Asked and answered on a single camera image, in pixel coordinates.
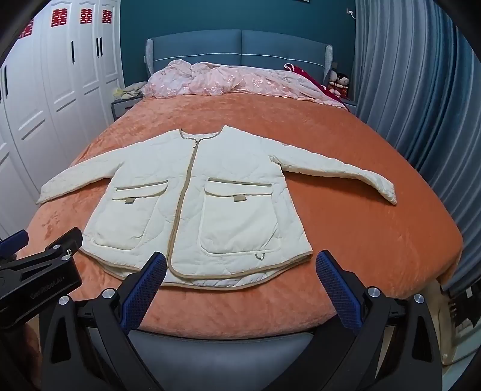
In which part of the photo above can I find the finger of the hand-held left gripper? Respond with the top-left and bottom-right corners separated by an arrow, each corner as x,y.
14,226 -> 84,270
0,229 -> 30,262

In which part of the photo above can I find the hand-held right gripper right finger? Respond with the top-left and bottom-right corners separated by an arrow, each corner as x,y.
315,250 -> 443,391

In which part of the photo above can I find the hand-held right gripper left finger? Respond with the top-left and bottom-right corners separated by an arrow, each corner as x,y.
41,251 -> 167,391

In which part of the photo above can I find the white quilted jacket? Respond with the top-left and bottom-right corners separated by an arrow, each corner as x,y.
35,125 -> 398,291

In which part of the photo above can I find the orange plush bed blanket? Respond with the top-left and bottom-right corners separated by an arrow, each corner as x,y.
23,92 -> 464,337

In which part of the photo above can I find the dark wooden furniture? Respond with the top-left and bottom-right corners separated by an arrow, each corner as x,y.
449,284 -> 481,341

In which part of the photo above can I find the white wardrobe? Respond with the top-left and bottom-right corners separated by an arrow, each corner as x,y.
0,0 -> 126,238

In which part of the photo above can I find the yellowish crumpled cloth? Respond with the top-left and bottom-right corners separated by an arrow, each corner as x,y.
113,81 -> 148,100

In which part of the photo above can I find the red cloth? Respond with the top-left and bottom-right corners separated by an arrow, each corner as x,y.
283,63 -> 349,110

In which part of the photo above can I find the blue-grey curtain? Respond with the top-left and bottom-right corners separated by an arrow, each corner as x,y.
352,0 -> 481,243

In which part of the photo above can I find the pink embroidered quilt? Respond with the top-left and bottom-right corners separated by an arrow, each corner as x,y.
145,58 -> 348,110

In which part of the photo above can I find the blue upholstered headboard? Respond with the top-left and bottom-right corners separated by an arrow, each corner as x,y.
144,29 -> 334,80

